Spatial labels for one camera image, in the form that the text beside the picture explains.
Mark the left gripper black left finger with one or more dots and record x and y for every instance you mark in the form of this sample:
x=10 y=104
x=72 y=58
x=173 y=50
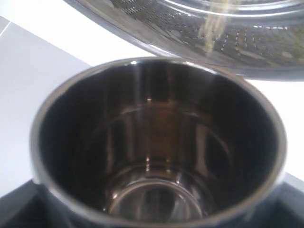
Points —
x=36 y=205

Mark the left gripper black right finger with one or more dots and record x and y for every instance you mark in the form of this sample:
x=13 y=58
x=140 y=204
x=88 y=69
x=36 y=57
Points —
x=283 y=209

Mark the stainless steel cup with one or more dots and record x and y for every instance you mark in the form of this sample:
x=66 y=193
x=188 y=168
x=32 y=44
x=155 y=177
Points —
x=157 y=143

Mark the yellow and white grains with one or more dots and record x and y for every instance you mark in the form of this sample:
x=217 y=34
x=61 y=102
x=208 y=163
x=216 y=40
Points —
x=214 y=24

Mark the round steel mesh sieve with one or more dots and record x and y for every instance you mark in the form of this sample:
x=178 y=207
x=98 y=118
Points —
x=256 y=39

